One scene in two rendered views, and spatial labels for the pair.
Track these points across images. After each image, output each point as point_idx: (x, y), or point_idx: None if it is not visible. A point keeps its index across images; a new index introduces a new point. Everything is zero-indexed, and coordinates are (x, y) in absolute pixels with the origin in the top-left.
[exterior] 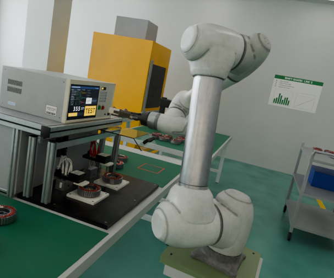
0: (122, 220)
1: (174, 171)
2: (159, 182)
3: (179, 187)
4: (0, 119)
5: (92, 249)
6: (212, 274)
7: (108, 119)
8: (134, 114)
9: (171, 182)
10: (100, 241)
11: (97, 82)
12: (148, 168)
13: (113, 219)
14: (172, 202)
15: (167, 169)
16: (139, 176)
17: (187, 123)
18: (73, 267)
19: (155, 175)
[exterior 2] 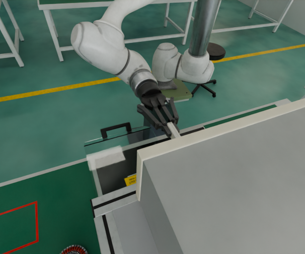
0: (183, 132)
1: None
2: (74, 174)
3: (207, 53)
4: None
5: (220, 120)
6: (177, 80)
7: None
8: (163, 101)
9: (56, 167)
10: (212, 122)
11: (230, 121)
12: (21, 229)
13: (194, 130)
14: (209, 61)
15: None
16: (78, 203)
17: (214, 17)
18: (234, 115)
19: (51, 195)
